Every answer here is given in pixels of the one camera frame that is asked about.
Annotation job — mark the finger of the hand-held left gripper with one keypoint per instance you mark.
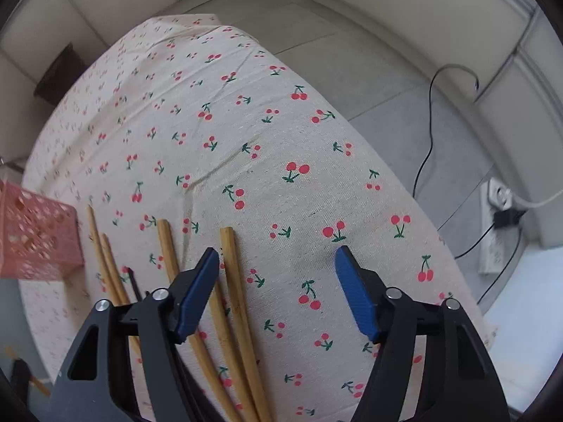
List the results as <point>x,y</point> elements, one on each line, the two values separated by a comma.
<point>20,378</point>

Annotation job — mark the white power strip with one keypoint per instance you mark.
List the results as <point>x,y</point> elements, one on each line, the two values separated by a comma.
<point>495,246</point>

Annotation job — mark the pink perforated basket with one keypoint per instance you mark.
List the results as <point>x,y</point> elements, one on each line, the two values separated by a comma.
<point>35,233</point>

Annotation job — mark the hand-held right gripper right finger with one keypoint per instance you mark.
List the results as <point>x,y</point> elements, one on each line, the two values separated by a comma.
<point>355,299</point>

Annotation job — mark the cherry print tablecloth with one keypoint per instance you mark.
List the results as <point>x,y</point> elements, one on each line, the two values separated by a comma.
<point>264,140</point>

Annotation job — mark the brown trash bin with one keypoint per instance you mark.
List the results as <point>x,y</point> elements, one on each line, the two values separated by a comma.
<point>57,74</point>

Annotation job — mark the black chopstick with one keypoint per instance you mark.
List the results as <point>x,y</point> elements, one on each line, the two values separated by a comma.
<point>133,281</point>

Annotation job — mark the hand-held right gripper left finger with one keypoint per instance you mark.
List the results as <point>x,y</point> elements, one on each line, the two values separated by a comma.
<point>199,294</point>

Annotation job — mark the wooden chopstick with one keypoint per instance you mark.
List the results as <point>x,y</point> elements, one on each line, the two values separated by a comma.
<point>169,246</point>
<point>97,246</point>
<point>233,272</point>
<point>112,268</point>
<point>39,387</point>
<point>224,329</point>

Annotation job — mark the black plug adapter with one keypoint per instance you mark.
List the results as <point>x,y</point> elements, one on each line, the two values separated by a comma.
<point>506,219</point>

